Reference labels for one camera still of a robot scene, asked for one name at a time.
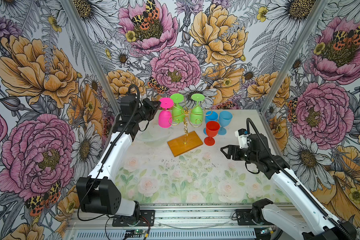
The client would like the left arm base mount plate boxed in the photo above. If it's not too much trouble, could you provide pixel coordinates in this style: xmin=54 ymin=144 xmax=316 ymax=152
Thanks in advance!
xmin=112 ymin=210 xmax=156 ymax=227

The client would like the aluminium front rail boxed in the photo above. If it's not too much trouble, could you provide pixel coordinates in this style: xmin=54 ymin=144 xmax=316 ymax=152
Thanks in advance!
xmin=64 ymin=204 xmax=291 ymax=240

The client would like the left aluminium frame post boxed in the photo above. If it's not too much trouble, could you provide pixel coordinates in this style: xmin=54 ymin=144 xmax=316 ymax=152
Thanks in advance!
xmin=62 ymin=1 xmax=120 ymax=114

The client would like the blue wine glass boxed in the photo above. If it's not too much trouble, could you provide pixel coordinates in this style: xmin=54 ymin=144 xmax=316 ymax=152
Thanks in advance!
xmin=218 ymin=111 xmax=233 ymax=135
xmin=205 ymin=111 xmax=219 ymax=124

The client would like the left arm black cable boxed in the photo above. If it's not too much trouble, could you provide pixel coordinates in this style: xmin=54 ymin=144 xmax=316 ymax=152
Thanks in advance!
xmin=77 ymin=83 xmax=142 ymax=222

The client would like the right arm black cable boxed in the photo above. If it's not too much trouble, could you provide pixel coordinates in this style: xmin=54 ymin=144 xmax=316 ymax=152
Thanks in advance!
xmin=245 ymin=117 xmax=355 ymax=240

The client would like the gold wire rack wooden base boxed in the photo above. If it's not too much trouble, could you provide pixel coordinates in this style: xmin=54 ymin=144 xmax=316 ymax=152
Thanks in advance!
xmin=168 ymin=107 xmax=207 ymax=157

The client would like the green wine glass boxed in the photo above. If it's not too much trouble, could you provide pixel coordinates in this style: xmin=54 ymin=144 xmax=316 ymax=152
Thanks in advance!
xmin=190 ymin=94 xmax=205 ymax=125
xmin=170 ymin=93 xmax=185 ymax=125

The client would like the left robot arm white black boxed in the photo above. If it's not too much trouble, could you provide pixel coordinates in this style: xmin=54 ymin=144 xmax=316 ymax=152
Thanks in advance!
xmin=76 ymin=94 xmax=161 ymax=221

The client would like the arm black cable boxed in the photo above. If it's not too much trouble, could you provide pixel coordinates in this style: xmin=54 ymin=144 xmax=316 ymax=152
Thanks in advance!
xmin=77 ymin=83 xmax=142 ymax=222
xmin=245 ymin=117 xmax=355 ymax=240

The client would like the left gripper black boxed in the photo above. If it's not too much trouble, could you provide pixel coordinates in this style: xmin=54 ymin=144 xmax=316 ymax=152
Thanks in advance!
xmin=134 ymin=97 xmax=162 ymax=122

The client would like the red wine glass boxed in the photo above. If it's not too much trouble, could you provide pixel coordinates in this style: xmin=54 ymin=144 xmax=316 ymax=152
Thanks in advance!
xmin=204 ymin=121 xmax=220 ymax=146

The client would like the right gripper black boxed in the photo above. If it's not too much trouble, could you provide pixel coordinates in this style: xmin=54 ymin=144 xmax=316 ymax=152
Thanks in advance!
xmin=220 ymin=144 xmax=259 ymax=165

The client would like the pink wine glass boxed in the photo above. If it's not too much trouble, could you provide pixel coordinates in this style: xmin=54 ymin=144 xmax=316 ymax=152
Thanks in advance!
xmin=159 ymin=98 xmax=174 ymax=128

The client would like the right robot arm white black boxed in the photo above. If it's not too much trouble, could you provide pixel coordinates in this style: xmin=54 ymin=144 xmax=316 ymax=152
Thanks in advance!
xmin=221 ymin=143 xmax=357 ymax=240

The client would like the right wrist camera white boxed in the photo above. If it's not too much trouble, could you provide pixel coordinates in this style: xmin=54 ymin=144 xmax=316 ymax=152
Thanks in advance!
xmin=235 ymin=129 xmax=250 ymax=149

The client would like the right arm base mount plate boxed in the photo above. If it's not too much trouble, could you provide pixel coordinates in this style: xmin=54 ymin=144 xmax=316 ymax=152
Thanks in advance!
xmin=234 ymin=209 xmax=257 ymax=226

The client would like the aluminium frame post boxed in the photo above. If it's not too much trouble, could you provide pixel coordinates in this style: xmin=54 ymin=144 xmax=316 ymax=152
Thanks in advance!
xmin=260 ymin=0 xmax=328 ymax=114
xmin=62 ymin=1 xmax=120 ymax=114

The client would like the right aluminium frame post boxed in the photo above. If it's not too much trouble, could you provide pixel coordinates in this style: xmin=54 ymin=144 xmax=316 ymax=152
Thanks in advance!
xmin=260 ymin=0 xmax=328 ymax=114

